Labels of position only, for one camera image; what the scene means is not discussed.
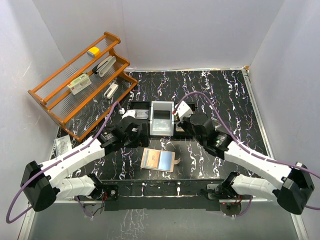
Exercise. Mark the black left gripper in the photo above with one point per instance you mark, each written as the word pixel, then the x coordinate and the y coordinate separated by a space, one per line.
pixel 141 140

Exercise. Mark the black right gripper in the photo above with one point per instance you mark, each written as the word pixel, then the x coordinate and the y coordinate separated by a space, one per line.
pixel 184 120

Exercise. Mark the gold card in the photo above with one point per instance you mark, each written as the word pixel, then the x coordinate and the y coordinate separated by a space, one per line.
pixel 152 158

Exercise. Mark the beige leather card holder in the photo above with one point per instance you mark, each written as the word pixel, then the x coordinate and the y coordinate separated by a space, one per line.
pixel 167 161

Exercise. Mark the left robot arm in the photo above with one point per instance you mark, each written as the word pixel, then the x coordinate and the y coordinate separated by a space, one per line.
pixel 44 183

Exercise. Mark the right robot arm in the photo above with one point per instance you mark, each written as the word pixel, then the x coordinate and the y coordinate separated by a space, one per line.
pixel 291 186

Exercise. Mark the silver card in left tray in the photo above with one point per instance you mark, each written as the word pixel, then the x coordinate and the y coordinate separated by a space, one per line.
pixel 142 114

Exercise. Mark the black right tray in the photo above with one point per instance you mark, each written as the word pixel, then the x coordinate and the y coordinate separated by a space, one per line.
pixel 178 132

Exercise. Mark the black tray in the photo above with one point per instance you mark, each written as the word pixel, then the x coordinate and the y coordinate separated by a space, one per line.
pixel 178 132
pixel 141 105

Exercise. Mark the black left tray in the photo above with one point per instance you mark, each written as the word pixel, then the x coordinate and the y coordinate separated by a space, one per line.
pixel 141 105

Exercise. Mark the white tray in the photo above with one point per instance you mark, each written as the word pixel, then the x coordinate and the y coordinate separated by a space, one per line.
pixel 161 121

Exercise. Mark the small white stapler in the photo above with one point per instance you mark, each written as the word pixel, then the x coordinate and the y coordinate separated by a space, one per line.
pixel 108 94

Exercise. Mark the orange wooden shelf rack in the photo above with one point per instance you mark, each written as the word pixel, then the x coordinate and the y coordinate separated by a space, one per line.
pixel 80 94

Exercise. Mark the white printed paper sheet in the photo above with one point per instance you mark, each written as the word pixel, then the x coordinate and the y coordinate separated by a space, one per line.
pixel 62 145

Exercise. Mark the white staples box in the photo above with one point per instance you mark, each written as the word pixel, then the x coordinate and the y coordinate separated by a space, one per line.
pixel 79 83

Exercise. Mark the white black stapler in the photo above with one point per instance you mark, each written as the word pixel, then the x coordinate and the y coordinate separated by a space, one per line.
pixel 103 67

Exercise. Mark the yellow white tape measure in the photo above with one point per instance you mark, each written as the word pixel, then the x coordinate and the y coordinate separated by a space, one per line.
pixel 93 51

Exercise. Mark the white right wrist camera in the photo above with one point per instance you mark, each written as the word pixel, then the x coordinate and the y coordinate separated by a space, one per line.
pixel 183 110

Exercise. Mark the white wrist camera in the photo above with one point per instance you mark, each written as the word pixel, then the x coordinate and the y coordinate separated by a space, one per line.
pixel 183 110
pixel 130 113

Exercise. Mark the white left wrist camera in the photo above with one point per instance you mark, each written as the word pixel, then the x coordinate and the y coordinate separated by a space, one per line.
pixel 130 113

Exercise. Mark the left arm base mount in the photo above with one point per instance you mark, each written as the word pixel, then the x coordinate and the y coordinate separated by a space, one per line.
pixel 104 192

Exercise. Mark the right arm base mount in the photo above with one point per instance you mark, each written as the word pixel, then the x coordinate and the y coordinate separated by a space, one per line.
pixel 218 192

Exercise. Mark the aluminium frame rail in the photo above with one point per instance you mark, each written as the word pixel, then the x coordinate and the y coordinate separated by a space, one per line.
pixel 163 218

